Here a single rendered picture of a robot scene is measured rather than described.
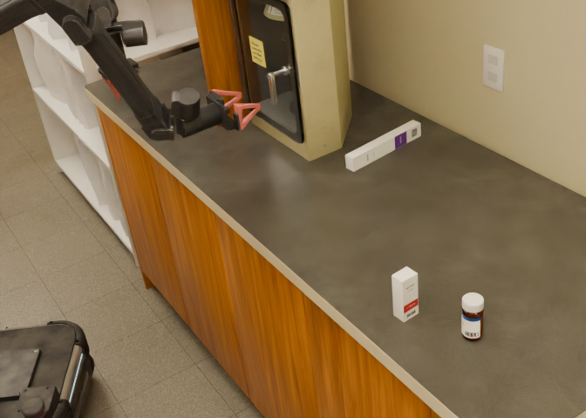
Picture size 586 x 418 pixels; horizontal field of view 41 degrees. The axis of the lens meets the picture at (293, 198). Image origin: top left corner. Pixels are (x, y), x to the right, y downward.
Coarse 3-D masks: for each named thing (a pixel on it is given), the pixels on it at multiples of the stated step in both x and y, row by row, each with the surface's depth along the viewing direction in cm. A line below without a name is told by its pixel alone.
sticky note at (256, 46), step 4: (252, 40) 217; (256, 40) 214; (252, 44) 218; (256, 44) 215; (260, 44) 213; (252, 48) 219; (256, 48) 216; (260, 48) 214; (252, 52) 220; (256, 52) 217; (260, 52) 215; (252, 56) 220; (256, 56) 218; (260, 56) 216; (256, 60) 219; (260, 60) 217; (264, 60) 215; (260, 64) 218; (264, 64) 216
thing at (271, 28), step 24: (240, 0) 214; (264, 0) 202; (240, 24) 220; (264, 24) 207; (288, 24) 196; (264, 48) 212; (288, 48) 201; (264, 72) 218; (288, 72) 206; (264, 96) 223; (288, 96) 211; (264, 120) 230; (288, 120) 216
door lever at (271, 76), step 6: (282, 66) 207; (270, 72) 205; (276, 72) 205; (282, 72) 206; (270, 78) 205; (270, 84) 206; (270, 90) 207; (276, 90) 207; (270, 96) 208; (276, 96) 208; (276, 102) 209
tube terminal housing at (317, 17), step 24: (288, 0) 194; (312, 0) 196; (336, 0) 208; (312, 24) 199; (336, 24) 209; (312, 48) 202; (336, 48) 210; (312, 72) 205; (336, 72) 211; (312, 96) 209; (336, 96) 213; (312, 120) 212; (336, 120) 217; (288, 144) 225; (312, 144) 216; (336, 144) 220
